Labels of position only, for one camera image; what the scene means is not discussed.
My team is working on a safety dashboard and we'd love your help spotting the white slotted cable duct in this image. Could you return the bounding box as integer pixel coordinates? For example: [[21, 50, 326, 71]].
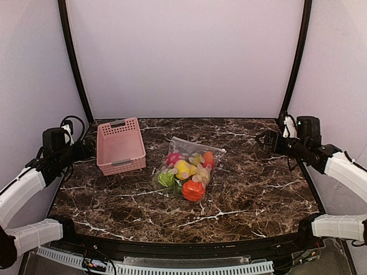
[[36, 246, 275, 274]]

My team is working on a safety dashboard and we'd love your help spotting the pale yellow toy food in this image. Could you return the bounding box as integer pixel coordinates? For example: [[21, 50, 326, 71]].
[[193, 168, 210, 185]]

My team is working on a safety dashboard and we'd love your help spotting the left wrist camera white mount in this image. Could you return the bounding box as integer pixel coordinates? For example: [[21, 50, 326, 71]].
[[60, 115, 85, 145]]

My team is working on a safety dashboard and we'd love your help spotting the black frame post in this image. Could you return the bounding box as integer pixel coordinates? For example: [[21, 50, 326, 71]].
[[57, 0, 94, 125], [279, 0, 313, 114]]

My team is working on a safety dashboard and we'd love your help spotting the light green toy lettuce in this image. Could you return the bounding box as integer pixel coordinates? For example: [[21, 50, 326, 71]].
[[158, 171, 175, 188]]

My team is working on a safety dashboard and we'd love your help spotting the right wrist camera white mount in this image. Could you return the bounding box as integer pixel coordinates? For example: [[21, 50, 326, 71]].
[[279, 111, 297, 138]]

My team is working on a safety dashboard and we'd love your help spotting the right black frame post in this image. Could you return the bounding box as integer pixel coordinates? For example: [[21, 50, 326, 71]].
[[279, 0, 313, 114]]

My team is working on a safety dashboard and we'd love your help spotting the pink plastic basket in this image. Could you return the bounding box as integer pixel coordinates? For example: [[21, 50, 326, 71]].
[[96, 117, 146, 176]]

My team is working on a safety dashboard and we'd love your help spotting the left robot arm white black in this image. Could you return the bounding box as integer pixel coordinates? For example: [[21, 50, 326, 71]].
[[1, 125, 96, 269]]

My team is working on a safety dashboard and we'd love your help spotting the black front rail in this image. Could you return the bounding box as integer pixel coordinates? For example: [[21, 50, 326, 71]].
[[50, 233, 325, 260]]

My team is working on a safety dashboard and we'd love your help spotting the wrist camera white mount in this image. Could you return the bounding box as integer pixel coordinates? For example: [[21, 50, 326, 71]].
[[60, 115, 85, 145], [279, 111, 297, 138]]

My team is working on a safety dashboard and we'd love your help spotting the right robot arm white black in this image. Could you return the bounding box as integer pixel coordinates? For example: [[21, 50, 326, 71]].
[[255, 112, 366, 248]]

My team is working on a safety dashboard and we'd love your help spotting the red toy food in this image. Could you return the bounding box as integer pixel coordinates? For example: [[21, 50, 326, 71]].
[[166, 152, 182, 167]]

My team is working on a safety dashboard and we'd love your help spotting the left black frame post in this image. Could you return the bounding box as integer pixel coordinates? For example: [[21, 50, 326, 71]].
[[57, 0, 94, 125]]

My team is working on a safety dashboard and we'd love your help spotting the clear zip top bag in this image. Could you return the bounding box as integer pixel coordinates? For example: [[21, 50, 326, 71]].
[[152, 137, 227, 202]]

